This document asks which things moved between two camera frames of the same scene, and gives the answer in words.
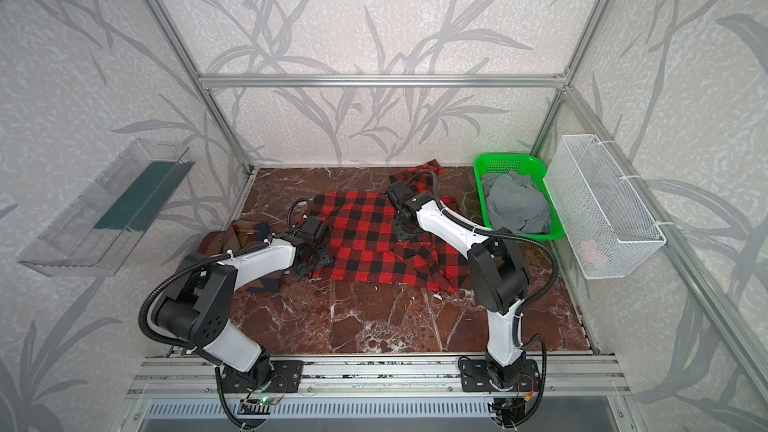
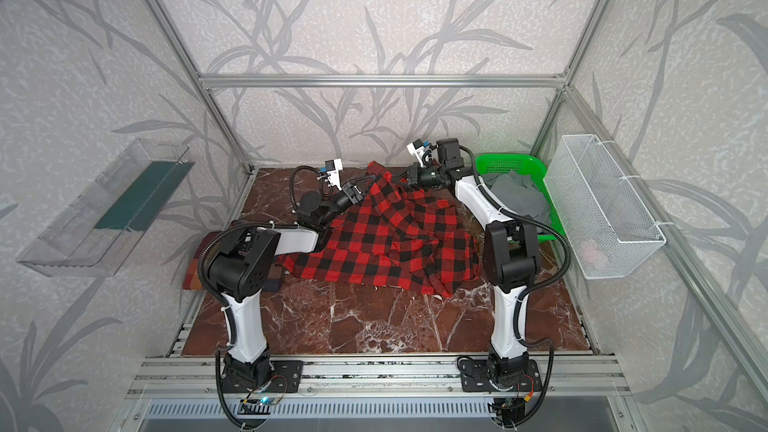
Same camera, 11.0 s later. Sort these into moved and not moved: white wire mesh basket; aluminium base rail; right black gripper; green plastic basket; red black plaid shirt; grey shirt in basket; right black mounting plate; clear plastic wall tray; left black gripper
Moved: left black gripper; red black plaid shirt; right black gripper
Not moved: green plastic basket; aluminium base rail; clear plastic wall tray; white wire mesh basket; grey shirt in basket; right black mounting plate
